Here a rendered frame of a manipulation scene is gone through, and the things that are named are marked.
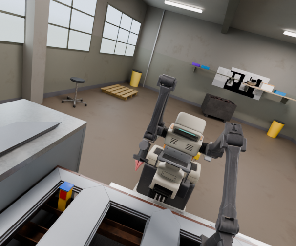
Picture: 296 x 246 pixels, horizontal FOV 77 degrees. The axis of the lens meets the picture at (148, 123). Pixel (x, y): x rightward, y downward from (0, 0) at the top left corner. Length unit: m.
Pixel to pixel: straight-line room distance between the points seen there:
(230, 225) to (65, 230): 0.76
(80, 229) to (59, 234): 0.09
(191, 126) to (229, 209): 0.62
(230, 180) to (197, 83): 7.40
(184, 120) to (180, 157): 0.30
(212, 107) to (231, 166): 6.22
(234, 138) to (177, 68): 7.41
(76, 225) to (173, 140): 0.83
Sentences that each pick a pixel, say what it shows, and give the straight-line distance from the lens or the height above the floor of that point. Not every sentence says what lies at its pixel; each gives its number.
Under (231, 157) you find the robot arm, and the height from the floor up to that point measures 1.40.
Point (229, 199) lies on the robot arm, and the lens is 0.94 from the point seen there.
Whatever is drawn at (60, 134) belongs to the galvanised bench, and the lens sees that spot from 1.40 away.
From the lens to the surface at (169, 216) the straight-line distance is 1.29.
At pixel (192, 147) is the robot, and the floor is 1.16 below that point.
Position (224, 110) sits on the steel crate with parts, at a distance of 7.24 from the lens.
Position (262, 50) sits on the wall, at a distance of 8.36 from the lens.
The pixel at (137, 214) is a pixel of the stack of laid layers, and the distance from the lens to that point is 1.25.
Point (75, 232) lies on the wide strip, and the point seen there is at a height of 0.85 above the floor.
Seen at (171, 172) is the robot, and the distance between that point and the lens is 1.58.
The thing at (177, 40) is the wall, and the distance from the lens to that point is 8.36.
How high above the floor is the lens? 1.75
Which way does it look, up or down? 22 degrees down
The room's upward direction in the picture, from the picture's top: 17 degrees clockwise
